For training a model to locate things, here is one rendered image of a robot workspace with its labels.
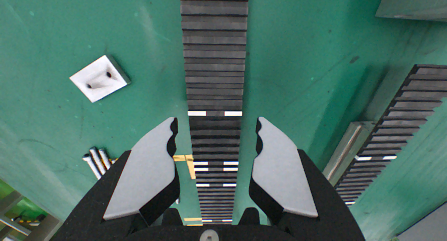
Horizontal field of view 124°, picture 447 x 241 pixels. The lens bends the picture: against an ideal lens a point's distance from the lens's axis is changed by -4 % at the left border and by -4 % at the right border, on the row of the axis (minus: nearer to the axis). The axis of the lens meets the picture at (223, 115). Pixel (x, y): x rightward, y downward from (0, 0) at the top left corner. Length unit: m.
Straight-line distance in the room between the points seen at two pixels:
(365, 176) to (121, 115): 0.32
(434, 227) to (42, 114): 0.82
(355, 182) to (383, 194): 0.19
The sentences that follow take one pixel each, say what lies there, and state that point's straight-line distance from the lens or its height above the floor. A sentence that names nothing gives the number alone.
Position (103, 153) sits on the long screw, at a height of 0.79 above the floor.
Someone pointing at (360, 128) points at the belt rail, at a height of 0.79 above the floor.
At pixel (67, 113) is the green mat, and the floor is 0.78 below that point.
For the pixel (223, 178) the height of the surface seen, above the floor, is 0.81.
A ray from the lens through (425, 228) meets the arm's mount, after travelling 0.69.
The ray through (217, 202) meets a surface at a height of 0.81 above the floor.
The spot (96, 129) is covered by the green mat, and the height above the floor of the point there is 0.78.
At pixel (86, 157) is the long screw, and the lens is 0.27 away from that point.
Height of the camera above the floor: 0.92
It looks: 61 degrees down
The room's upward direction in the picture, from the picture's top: 178 degrees clockwise
